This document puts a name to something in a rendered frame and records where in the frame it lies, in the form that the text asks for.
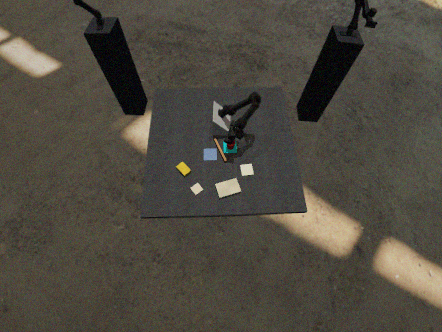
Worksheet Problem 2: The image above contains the yellow flat block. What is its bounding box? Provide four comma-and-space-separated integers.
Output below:
176, 161, 191, 177

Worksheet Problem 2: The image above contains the beige flat rectangular slab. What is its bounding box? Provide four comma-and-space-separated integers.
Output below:
215, 178, 241, 199

